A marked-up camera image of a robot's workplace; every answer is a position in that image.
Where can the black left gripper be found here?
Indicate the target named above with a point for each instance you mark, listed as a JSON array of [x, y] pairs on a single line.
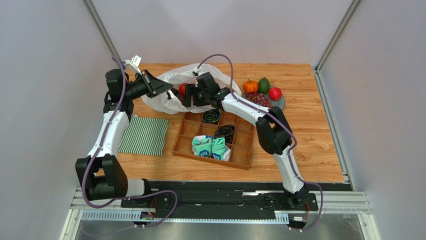
[[153, 86]]

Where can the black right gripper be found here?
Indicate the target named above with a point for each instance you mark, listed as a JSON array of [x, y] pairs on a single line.
[[191, 95]]

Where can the red apple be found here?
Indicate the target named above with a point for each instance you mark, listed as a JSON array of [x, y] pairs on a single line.
[[182, 89]]

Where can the dark purple plum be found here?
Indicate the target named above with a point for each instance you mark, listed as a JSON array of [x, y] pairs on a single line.
[[181, 98]]

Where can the white plastic bag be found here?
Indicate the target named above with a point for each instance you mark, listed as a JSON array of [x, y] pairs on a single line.
[[178, 76]]

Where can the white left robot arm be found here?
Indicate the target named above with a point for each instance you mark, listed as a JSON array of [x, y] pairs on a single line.
[[100, 174]]

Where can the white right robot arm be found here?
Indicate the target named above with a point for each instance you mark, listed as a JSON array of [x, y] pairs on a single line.
[[274, 133]]

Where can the wooden divided tray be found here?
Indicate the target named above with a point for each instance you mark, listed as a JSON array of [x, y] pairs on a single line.
[[215, 137]]

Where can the green striped cloth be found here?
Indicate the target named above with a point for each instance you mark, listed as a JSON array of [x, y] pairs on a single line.
[[144, 136]]

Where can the left teal rolled sock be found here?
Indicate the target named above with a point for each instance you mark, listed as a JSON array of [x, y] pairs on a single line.
[[202, 145]]

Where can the teal rolled sock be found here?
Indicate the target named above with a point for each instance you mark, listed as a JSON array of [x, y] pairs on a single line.
[[220, 151], [202, 145]]

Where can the small orange pumpkin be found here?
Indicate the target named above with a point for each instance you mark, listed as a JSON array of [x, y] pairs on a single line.
[[250, 86]]

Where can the right teal rolled sock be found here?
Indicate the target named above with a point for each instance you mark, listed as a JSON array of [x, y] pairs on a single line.
[[220, 151]]

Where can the red grapes bunch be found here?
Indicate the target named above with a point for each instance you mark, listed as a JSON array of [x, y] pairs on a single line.
[[259, 98]]

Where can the green avocado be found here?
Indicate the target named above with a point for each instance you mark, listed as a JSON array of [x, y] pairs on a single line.
[[263, 85]]

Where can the red strawberry shaped fruit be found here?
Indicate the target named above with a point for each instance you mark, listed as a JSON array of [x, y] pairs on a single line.
[[275, 93]]

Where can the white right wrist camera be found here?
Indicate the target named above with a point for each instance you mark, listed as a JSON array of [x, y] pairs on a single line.
[[198, 71]]

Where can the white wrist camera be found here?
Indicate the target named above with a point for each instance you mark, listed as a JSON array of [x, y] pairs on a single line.
[[198, 71], [133, 64]]

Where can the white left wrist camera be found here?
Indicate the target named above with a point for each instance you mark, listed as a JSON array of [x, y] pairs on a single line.
[[133, 64]]

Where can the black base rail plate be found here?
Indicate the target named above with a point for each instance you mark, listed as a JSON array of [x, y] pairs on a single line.
[[222, 200]]

